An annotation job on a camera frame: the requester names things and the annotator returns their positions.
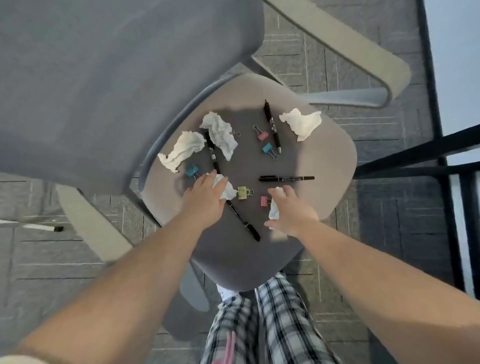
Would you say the person's left hand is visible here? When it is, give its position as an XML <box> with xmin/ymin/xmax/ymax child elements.
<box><xmin>179</xmin><ymin>169</ymin><xmax>230</xmax><ymax>229</ymax></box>

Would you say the person's right hand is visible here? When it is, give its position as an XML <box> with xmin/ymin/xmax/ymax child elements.
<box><xmin>263</xmin><ymin>184</ymin><xmax>320</xmax><ymax>238</ymax></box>

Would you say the black capped marker pen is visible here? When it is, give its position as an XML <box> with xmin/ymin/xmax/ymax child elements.
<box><xmin>224</xmin><ymin>199</ymin><xmax>262</xmax><ymax>242</ymax></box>
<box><xmin>258</xmin><ymin>174</ymin><xmax>316</xmax><ymax>184</ymax></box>

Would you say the black click pen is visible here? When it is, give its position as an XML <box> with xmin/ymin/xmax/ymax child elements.
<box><xmin>203</xmin><ymin>130</ymin><xmax>222</xmax><ymax>176</ymax></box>
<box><xmin>263</xmin><ymin>99</ymin><xmax>283</xmax><ymax>155</ymax></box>

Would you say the grey office chair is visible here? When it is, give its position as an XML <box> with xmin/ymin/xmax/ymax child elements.
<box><xmin>0</xmin><ymin>0</ymin><xmax>413</xmax><ymax>312</ymax></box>

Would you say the person's right forearm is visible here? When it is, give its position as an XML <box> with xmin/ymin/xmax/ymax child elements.
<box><xmin>296</xmin><ymin>219</ymin><xmax>480</xmax><ymax>364</ymax></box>

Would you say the person's left forearm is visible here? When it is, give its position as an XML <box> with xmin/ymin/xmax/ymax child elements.
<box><xmin>11</xmin><ymin>211</ymin><xmax>226</xmax><ymax>364</ymax></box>

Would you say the white sneaker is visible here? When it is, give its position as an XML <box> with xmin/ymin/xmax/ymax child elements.
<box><xmin>216</xmin><ymin>283</ymin><xmax>241</xmax><ymax>302</ymax></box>

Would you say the white base leg with caster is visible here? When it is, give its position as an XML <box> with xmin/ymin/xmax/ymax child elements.
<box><xmin>0</xmin><ymin>219</ymin><xmax>65</xmax><ymax>233</ymax></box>

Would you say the white shirt sleeve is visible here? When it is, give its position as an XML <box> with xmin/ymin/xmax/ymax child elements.
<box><xmin>0</xmin><ymin>354</ymin><xmax>50</xmax><ymax>364</ymax></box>

